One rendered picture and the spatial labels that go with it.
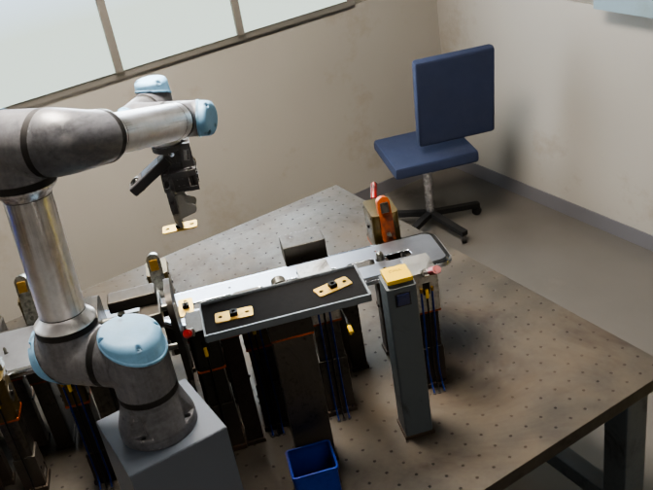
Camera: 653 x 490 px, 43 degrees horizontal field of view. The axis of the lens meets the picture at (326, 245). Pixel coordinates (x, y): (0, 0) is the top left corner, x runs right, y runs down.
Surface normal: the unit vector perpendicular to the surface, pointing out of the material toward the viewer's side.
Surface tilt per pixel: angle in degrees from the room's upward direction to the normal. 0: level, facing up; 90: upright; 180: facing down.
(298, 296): 0
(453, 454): 0
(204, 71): 90
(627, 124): 90
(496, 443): 0
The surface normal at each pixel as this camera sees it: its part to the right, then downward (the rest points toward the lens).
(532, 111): -0.84, 0.37
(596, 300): -0.15, -0.86
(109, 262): 0.53, 0.35
